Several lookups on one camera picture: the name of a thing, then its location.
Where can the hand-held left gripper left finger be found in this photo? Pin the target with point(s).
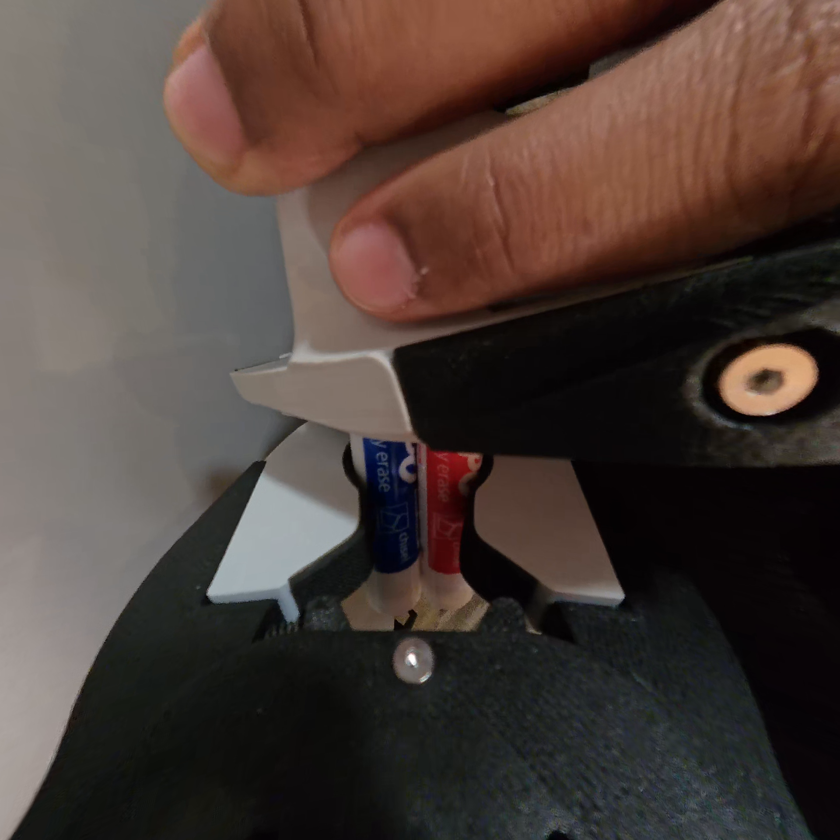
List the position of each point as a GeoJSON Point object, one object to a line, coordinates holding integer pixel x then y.
{"type": "Point", "coordinates": [282, 525]}

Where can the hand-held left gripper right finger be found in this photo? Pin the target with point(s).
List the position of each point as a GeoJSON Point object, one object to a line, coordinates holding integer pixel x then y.
{"type": "Point", "coordinates": [544, 525]}

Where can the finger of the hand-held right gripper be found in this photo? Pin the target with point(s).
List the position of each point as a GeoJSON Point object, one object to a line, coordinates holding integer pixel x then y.
{"type": "Point", "coordinates": [308, 315]}

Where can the red dry erase marker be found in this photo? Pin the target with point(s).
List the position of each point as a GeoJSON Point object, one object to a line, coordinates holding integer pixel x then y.
{"type": "Point", "coordinates": [446, 525]}

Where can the blue dry erase marker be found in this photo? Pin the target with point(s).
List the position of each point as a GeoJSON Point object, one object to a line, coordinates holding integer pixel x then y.
{"type": "Point", "coordinates": [394, 525]}

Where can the person's right hand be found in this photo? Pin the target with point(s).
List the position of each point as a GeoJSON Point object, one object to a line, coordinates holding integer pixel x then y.
{"type": "Point", "coordinates": [459, 52]}

